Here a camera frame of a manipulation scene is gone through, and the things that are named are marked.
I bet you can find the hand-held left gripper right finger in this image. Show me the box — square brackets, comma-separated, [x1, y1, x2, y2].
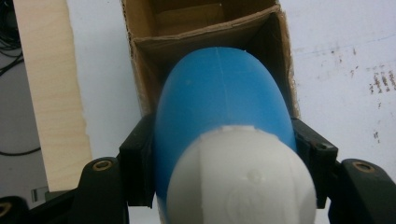
[290, 118, 340, 210]

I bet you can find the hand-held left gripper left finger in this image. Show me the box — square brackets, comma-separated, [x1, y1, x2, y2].
[119, 113, 157, 208]

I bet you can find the blue bottle with white cap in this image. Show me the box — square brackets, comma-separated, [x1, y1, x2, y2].
[153, 46, 318, 224]

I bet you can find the brown cardboard box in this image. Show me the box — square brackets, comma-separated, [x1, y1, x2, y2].
[120, 0, 302, 119]

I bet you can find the light wooden board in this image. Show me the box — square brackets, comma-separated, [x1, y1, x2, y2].
[12, 0, 93, 192]

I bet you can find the black cable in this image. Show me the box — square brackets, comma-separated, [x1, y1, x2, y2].
[0, 146, 42, 157]
[0, 0, 25, 77]

